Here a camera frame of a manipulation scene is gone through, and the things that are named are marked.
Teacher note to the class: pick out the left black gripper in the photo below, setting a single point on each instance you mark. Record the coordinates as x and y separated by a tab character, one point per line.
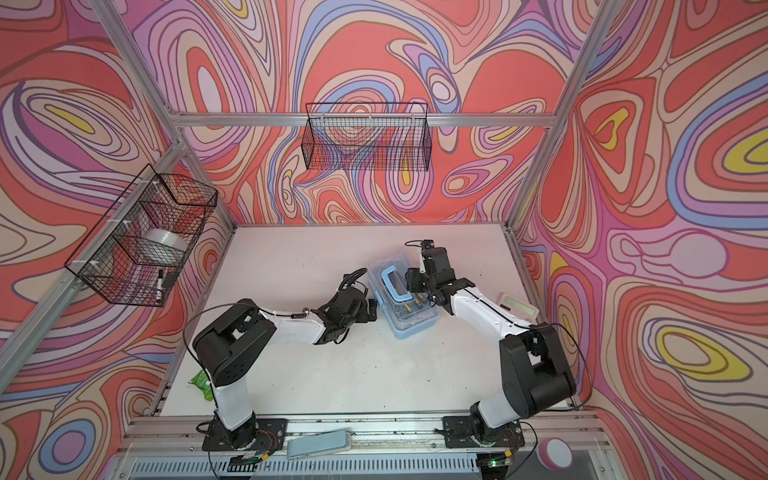
366	317

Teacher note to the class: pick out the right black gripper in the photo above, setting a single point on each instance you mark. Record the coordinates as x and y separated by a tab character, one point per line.
412	276

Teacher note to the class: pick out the blue plastic tool box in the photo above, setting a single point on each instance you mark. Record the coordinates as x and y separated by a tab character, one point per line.
387	280

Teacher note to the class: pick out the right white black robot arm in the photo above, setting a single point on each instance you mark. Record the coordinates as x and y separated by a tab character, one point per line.
534	369

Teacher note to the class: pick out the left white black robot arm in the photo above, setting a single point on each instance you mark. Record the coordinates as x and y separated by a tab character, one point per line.
229	346

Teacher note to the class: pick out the pink calculator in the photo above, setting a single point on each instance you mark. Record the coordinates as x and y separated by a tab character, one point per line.
519	308

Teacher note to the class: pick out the green packet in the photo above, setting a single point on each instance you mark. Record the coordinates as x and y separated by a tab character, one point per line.
202	383

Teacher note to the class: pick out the black marker pen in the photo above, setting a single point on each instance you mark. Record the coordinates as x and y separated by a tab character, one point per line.
159	291

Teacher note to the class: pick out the silver tape roll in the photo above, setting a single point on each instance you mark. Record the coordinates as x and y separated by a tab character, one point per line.
166	238

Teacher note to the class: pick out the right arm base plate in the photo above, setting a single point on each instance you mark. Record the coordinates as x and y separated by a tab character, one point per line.
469	431

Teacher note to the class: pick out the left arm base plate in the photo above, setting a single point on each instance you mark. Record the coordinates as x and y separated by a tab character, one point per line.
259	434

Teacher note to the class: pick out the back black wire basket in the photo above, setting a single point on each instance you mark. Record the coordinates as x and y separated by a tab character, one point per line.
367	136

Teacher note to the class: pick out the black wire basket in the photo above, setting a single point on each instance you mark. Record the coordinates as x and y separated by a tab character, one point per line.
367	136
121	266

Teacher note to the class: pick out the left black wire basket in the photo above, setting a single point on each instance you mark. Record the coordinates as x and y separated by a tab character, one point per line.
121	266

